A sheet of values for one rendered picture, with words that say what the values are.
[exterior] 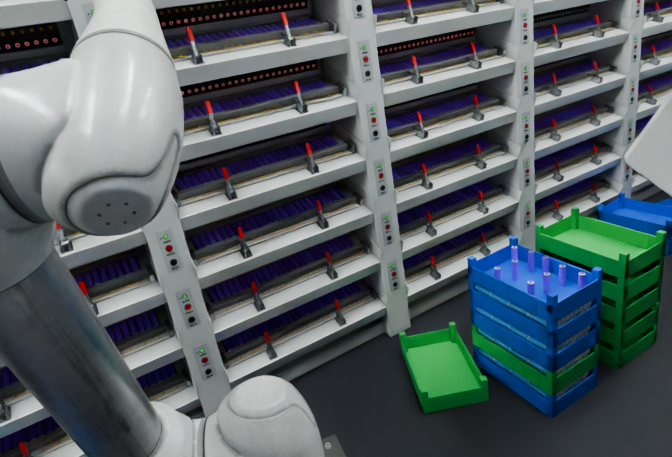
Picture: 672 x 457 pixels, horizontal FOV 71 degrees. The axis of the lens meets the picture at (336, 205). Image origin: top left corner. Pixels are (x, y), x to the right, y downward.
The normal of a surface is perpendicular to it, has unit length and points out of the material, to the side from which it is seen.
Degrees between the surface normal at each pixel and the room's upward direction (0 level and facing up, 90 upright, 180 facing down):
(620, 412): 0
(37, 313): 104
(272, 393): 7
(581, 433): 0
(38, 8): 109
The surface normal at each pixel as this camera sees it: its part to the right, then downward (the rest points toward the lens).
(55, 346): 0.69, 0.39
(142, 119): 0.68, -0.43
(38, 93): 0.11, -0.58
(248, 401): -0.02, -0.98
